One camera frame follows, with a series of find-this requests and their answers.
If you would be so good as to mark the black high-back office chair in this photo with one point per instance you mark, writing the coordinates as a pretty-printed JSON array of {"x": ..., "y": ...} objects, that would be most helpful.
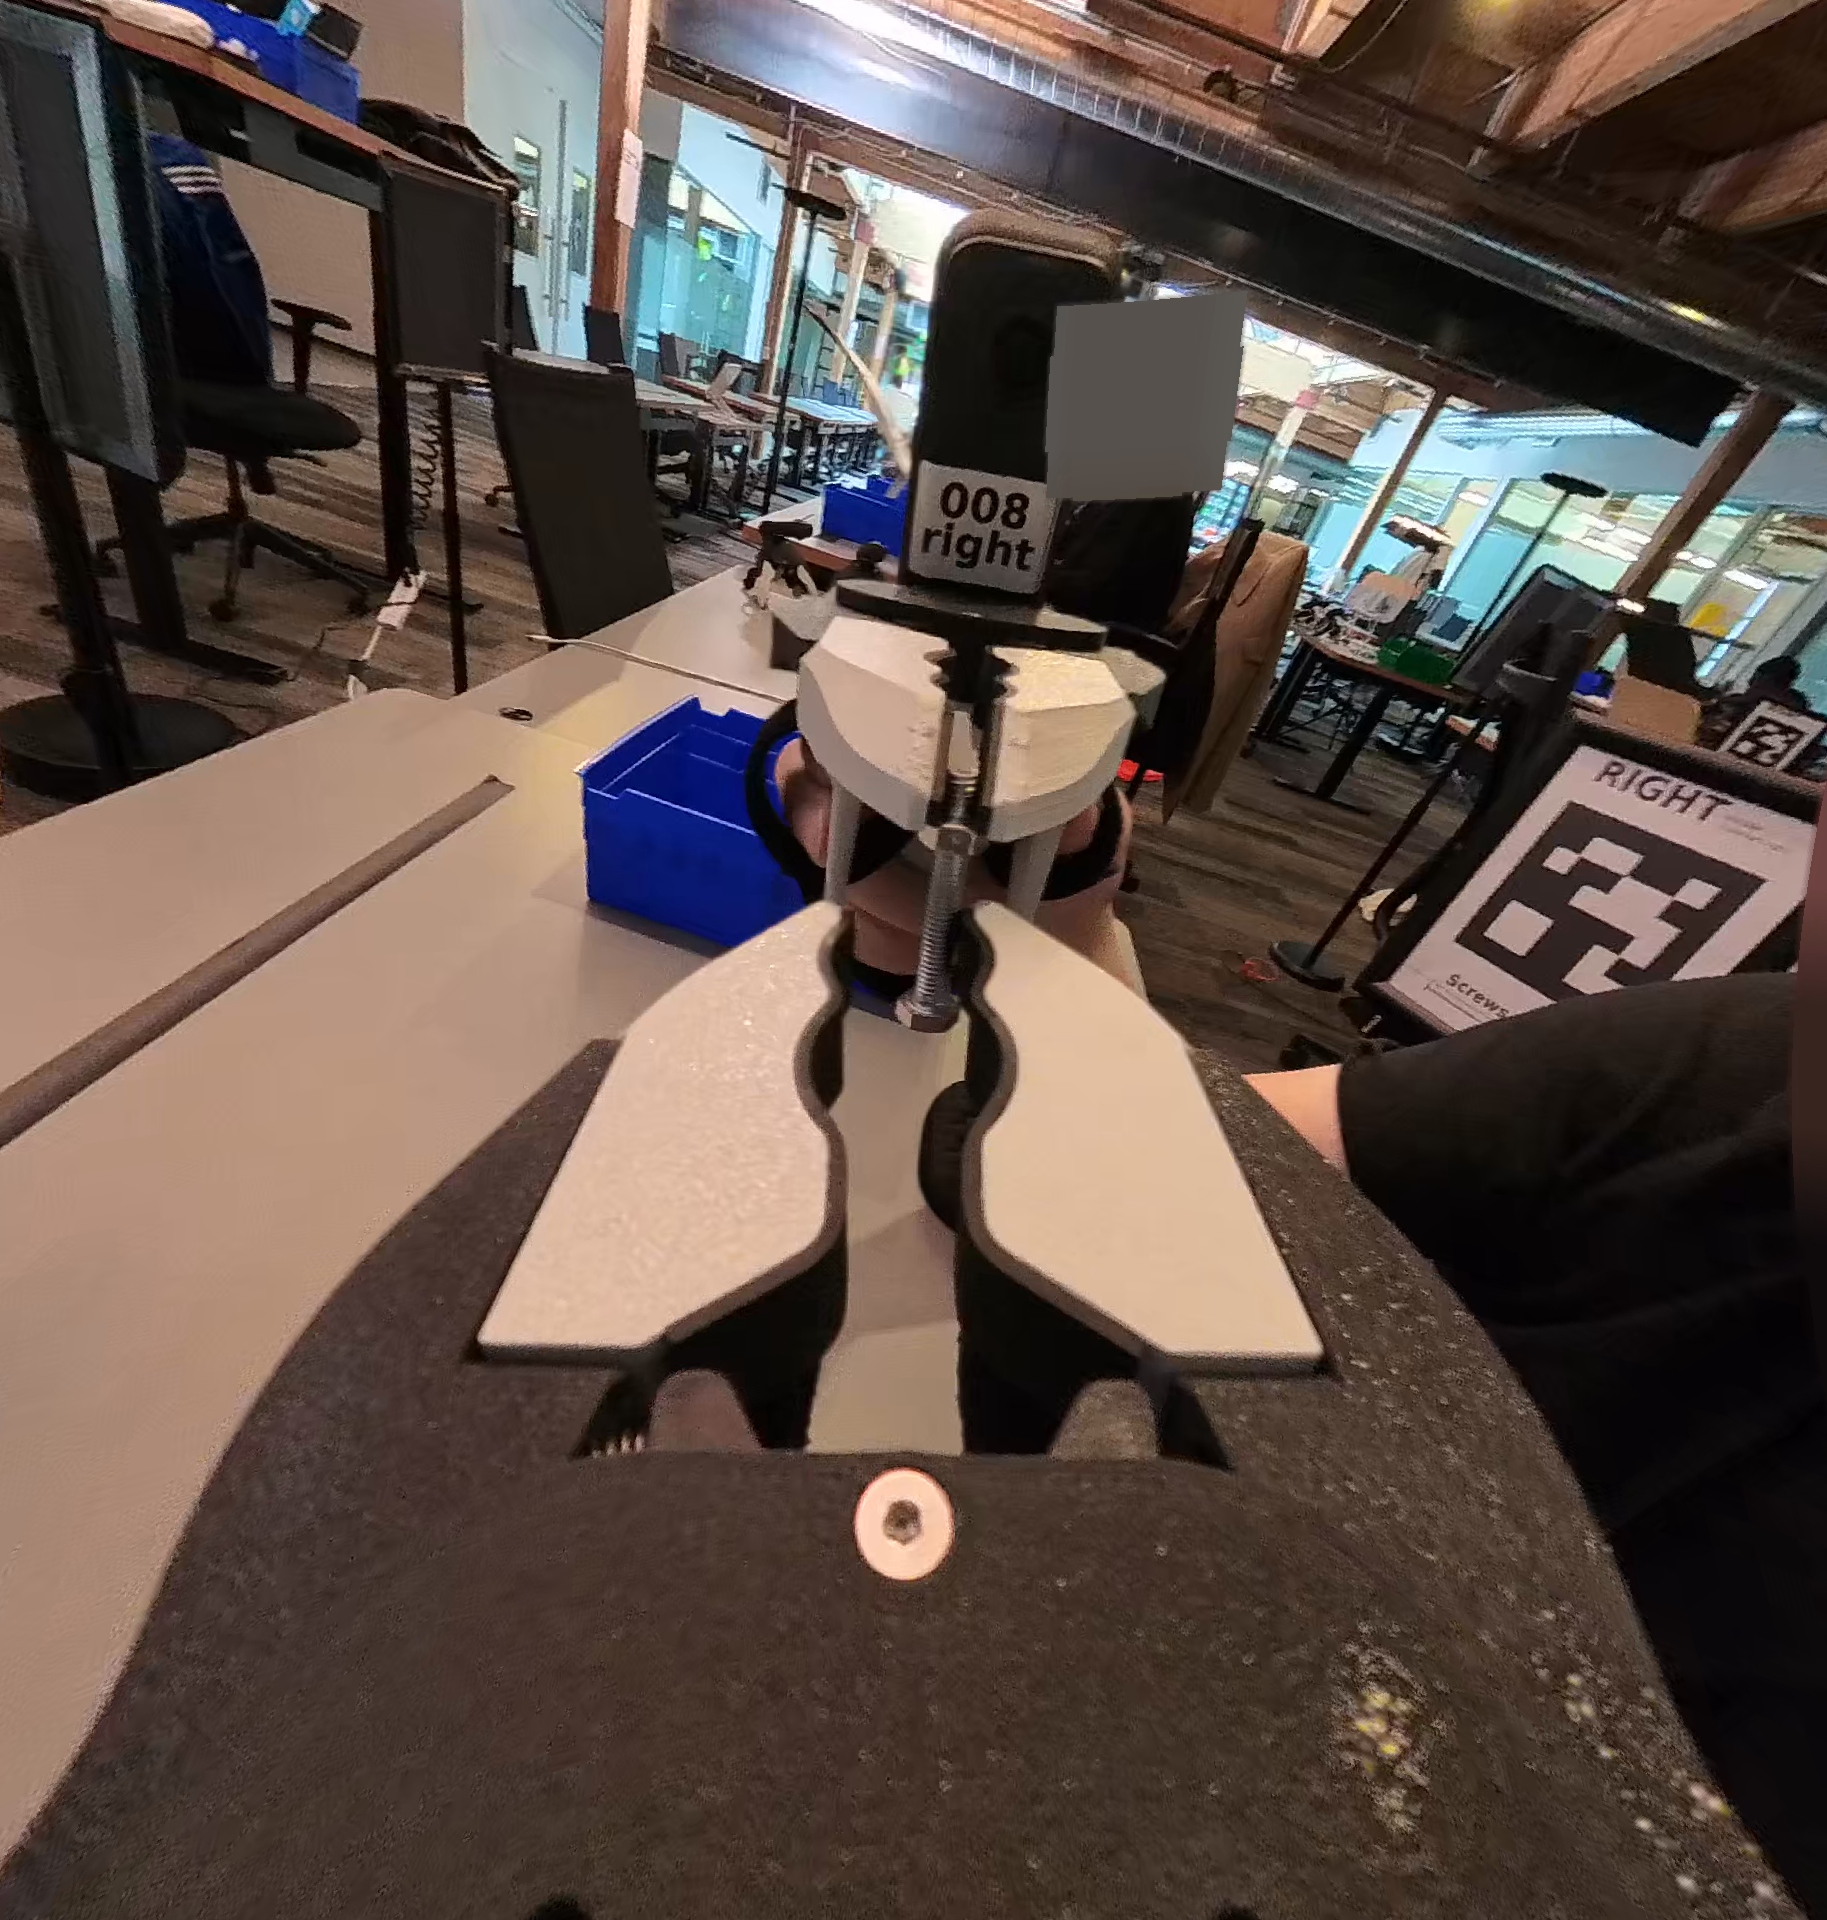
[{"x": 584, "y": 495}]

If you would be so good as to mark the blue storage bin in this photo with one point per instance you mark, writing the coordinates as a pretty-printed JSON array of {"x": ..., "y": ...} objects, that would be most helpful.
[{"x": 673, "y": 840}]

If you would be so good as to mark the silver nut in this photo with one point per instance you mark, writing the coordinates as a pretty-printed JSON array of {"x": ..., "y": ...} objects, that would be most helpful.
[{"x": 959, "y": 817}]

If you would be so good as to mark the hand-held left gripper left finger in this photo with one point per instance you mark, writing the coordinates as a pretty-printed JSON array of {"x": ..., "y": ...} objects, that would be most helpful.
[{"x": 688, "y": 1171}]

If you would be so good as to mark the silver bolt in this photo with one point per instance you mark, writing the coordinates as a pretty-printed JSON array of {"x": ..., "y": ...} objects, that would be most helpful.
[{"x": 948, "y": 900}]

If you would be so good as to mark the black desk monitor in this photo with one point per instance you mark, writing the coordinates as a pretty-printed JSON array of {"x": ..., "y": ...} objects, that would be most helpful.
[{"x": 1527, "y": 630}]

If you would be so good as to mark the framed marker sign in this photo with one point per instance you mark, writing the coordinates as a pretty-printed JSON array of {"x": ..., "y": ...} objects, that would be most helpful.
[{"x": 1589, "y": 916}]

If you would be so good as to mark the blue bin on desk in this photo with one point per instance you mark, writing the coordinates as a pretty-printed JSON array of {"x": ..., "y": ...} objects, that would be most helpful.
[{"x": 314, "y": 81}]

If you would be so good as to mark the blue bin on far table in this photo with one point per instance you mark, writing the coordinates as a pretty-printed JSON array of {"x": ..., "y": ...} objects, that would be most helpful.
[{"x": 861, "y": 517}]

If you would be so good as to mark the tan coat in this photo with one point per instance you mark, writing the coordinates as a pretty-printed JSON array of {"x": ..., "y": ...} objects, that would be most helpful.
[{"x": 1252, "y": 646}]

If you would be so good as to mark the blue jacket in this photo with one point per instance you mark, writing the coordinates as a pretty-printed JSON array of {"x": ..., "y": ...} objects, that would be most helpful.
[{"x": 209, "y": 271}]

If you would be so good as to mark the black floor lamp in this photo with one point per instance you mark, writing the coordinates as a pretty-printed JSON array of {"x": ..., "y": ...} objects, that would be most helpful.
[{"x": 1574, "y": 482}]

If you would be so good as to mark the large monitor on floor stand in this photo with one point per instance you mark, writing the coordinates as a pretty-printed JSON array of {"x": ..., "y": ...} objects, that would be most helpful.
[{"x": 58, "y": 226}]

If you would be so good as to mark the person's right hand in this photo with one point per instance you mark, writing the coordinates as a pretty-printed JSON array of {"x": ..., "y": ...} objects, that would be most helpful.
[{"x": 892, "y": 930}]

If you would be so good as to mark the small marker sign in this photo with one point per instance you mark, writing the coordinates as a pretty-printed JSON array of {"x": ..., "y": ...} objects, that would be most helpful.
[{"x": 1776, "y": 737}]

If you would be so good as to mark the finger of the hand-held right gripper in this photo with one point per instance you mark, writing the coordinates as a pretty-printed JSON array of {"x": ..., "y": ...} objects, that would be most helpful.
[
  {"x": 1072, "y": 735},
  {"x": 876, "y": 705}
]

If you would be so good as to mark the small monitor on floor stand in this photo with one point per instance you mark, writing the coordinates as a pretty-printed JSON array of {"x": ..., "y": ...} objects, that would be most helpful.
[{"x": 449, "y": 271}]

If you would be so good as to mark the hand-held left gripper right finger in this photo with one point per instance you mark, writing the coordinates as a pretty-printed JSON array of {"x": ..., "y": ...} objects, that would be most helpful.
[{"x": 1124, "y": 1185}]

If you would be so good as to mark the black office chair with armrests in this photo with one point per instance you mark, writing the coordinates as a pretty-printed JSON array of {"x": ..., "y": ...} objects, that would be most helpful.
[{"x": 277, "y": 420}]

